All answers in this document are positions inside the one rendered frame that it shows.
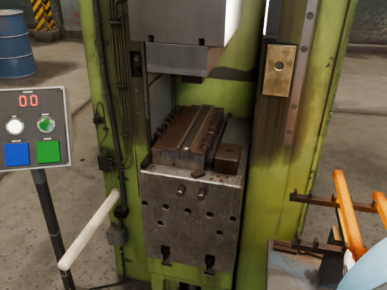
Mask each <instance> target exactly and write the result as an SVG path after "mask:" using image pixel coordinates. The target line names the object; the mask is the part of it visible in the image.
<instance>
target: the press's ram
mask: <svg viewBox="0 0 387 290"><path fill-rule="evenodd" d="M243 3H244V0H127V4H128V18H129V26H130V40H131V41H144V42H150V41H152V40H153V39H154V43H168V44H184V45H200V44H201V43H202V42H203V41H204V46H209V47H225V45H226V44H227V43H228V41H229V40H230V39H231V37H232V36H233V35H234V33H235V32H236V30H237V29H238V28H239V26H240V25H241V24H242V11H243Z"/></svg>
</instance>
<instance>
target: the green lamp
mask: <svg viewBox="0 0 387 290"><path fill-rule="evenodd" d="M39 126H40V128H41V129H42V130H43V131H49V130H50V129H51V128H52V126H53V123H52V121H51V120H50V119H48V118H43V119H41V120H40V122H39Z"/></svg>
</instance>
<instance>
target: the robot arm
mask: <svg viewBox="0 0 387 290"><path fill-rule="evenodd" d="M343 267H344V268H343V278H342V280H341V282H340V283H339V285H338V287H337V290H387V237H386V238H385V239H383V240H382V241H380V242H378V243H377V244H376V245H375V246H373V247H372V248H371V249H370V250H369V251H368V252H366V253H365V254H364V255H363V256H362V257H361V258H360V259H359V260H358V261H357V262H356V263H355V261H354V260H353V258H352V252H351V251H350V250H349V249H347V250H346V252H345V255H344V265H343Z"/></svg>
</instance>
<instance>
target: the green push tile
mask: <svg viewBox="0 0 387 290"><path fill-rule="evenodd" d="M36 152H37V163H52V162H61V157H60V144H59V140H52V141H44V142H36Z"/></svg>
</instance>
